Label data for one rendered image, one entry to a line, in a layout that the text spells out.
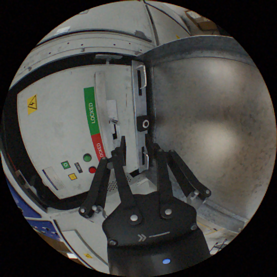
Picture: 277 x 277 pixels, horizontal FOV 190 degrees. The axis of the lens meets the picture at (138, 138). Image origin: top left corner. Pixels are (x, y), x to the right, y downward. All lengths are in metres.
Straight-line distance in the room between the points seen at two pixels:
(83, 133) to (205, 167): 0.42
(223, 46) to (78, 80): 0.43
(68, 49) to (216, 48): 0.41
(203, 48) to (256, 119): 0.24
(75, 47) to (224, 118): 0.46
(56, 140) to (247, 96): 0.55
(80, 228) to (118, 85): 0.71
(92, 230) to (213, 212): 0.57
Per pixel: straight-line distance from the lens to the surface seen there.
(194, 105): 0.29
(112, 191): 0.35
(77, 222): 0.59
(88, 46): 0.33
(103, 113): 0.27
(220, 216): 0.49
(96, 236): 0.58
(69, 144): 0.32
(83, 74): 0.32
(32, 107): 0.36
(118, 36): 0.40
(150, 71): 0.40
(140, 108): 0.37
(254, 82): 0.31
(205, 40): 0.29
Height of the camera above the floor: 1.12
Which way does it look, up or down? 31 degrees down
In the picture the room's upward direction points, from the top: 109 degrees counter-clockwise
